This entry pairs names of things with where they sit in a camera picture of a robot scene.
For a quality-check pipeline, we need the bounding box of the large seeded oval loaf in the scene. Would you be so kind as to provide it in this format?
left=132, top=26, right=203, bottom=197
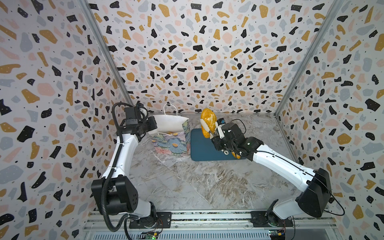
left=200, top=108, right=217, bottom=139

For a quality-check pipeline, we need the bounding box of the floral paper gift bag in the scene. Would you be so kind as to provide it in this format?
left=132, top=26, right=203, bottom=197
left=148, top=104, right=191, bottom=156

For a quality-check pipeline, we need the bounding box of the striped croissant roll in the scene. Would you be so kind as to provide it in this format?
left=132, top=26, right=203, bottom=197
left=232, top=152, right=242, bottom=159

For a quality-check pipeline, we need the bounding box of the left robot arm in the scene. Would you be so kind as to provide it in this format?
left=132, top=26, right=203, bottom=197
left=91, top=117, right=157, bottom=232

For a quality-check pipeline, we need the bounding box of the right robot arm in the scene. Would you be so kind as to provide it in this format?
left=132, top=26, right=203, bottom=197
left=201, top=119, right=332, bottom=227

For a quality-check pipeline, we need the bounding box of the teal plastic tray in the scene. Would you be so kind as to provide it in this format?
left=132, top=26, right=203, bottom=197
left=191, top=129, right=236, bottom=162

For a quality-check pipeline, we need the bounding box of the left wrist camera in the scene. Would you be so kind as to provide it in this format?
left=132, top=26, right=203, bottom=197
left=125, top=102, right=149, bottom=125

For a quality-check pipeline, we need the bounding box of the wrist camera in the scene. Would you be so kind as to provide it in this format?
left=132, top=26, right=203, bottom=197
left=216, top=118, right=226, bottom=127
left=125, top=102, right=149, bottom=125

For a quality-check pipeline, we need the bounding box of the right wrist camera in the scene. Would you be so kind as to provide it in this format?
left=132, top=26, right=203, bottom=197
left=216, top=118, right=226, bottom=127

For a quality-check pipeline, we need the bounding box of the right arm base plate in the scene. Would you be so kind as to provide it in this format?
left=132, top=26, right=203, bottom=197
left=251, top=211, right=294, bottom=228

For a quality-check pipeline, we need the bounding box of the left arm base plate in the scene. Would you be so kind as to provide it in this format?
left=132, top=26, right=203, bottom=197
left=129, top=212, right=172, bottom=230

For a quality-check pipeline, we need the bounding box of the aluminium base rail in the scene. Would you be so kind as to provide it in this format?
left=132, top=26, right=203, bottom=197
left=84, top=210, right=342, bottom=240

